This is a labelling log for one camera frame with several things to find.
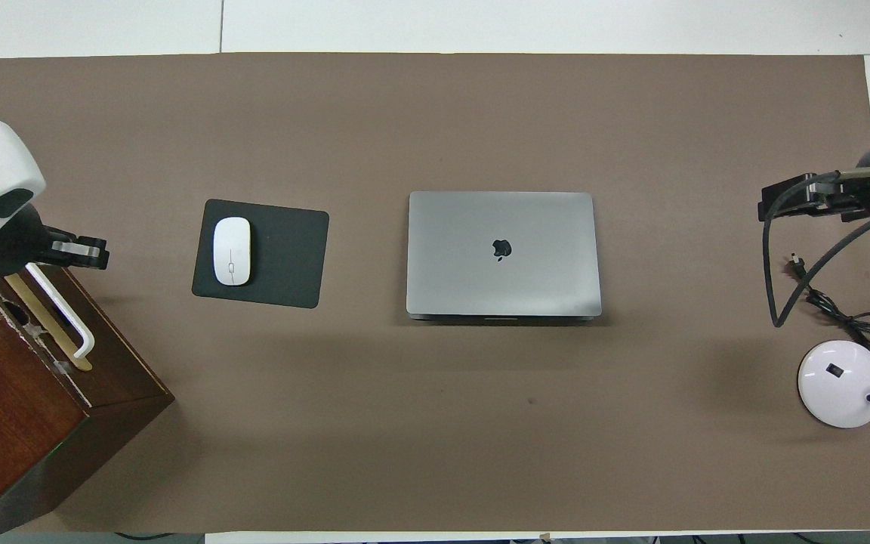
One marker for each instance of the white computer mouse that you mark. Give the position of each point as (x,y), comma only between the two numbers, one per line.
(232,249)

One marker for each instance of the dark brown wooden box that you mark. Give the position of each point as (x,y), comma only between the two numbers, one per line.
(4,408)

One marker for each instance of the black mouse pad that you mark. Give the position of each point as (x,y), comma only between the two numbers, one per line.
(288,257)

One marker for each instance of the silver grey laptop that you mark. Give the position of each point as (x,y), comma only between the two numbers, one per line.
(503,249)

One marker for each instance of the white desk lamp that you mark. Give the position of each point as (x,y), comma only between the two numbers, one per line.
(835,385)

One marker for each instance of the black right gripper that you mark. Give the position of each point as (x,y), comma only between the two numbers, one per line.
(839,198)

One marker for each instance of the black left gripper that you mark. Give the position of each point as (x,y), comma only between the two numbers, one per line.
(61,248)

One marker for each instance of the large brown table mat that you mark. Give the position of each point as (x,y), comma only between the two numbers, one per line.
(435,423)

